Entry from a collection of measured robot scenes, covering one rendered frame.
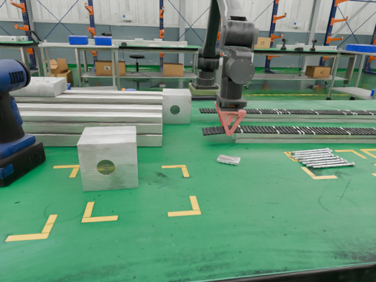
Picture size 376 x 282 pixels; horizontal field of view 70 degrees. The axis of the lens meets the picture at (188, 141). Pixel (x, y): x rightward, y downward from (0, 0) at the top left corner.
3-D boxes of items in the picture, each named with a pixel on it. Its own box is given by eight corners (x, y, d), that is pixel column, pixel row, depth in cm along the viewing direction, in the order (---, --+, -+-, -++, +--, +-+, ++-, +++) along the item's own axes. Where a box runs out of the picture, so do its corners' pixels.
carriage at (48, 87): (68, 97, 92) (66, 77, 90) (56, 105, 82) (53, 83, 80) (19, 96, 91) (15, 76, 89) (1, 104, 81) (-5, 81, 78)
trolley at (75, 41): (118, 103, 419) (114, 32, 381) (123, 112, 372) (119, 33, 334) (44, 107, 384) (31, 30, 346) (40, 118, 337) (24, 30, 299)
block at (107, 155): (137, 161, 62) (135, 122, 58) (138, 188, 51) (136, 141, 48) (91, 164, 60) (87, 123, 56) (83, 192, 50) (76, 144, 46)
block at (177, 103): (187, 113, 100) (188, 87, 96) (190, 124, 88) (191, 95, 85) (163, 113, 99) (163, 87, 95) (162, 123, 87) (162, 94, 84)
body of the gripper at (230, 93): (221, 108, 67) (224, 78, 64) (214, 98, 77) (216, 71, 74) (247, 109, 68) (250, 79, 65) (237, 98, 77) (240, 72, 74)
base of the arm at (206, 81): (212, 84, 141) (190, 85, 137) (214, 69, 137) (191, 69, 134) (219, 89, 133) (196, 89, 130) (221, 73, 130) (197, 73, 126)
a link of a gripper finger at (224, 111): (217, 138, 71) (221, 103, 67) (214, 128, 77) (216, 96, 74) (243, 138, 71) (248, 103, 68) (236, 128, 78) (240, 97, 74)
